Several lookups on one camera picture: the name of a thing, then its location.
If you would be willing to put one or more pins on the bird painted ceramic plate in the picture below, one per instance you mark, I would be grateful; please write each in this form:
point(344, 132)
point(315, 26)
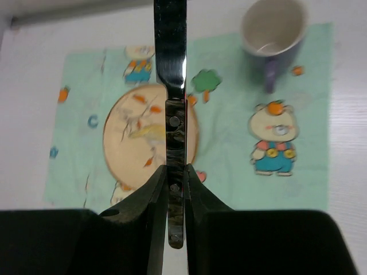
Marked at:
point(134, 138)

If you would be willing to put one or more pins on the aluminium table edge rail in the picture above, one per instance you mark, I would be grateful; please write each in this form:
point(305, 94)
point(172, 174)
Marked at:
point(48, 11)

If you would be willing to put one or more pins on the purple ceramic mug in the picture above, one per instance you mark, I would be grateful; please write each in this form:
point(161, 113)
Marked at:
point(272, 34)

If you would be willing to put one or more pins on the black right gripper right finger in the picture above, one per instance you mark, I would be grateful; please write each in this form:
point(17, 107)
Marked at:
point(221, 240)

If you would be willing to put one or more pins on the green cartoon placemat cloth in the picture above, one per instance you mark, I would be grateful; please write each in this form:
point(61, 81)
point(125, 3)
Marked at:
point(253, 150)

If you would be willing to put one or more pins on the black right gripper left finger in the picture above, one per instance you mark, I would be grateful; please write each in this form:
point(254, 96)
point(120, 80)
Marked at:
point(127, 238)

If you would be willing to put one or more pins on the steak knife dark handle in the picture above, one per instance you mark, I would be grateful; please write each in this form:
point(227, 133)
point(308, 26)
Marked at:
point(170, 33)

